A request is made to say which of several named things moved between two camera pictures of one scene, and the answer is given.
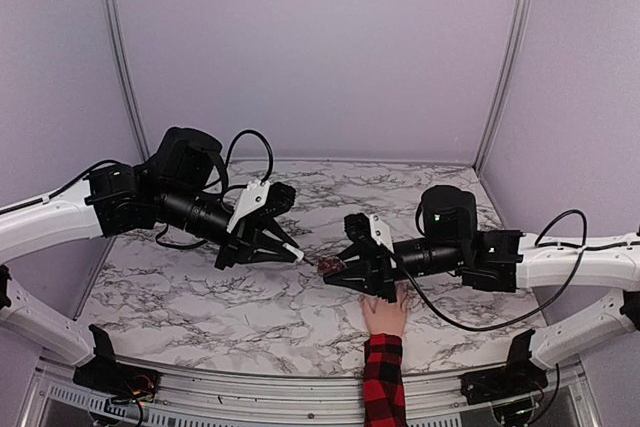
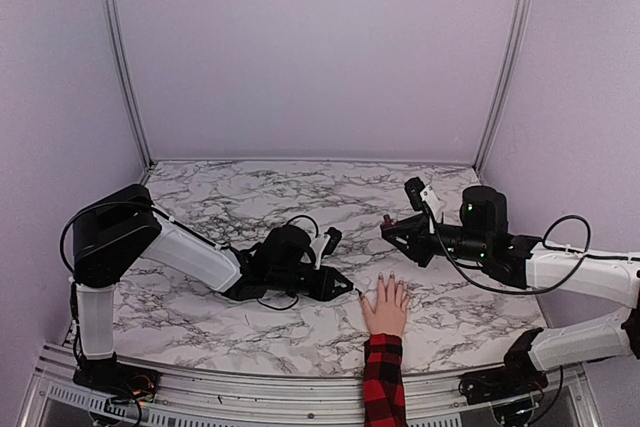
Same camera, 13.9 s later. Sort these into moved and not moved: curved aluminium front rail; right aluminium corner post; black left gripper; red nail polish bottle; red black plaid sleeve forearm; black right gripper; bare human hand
Moved: black left gripper; black right gripper; red nail polish bottle
Not moved: red black plaid sleeve forearm; right aluminium corner post; curved aluminium front rail; bare human hand
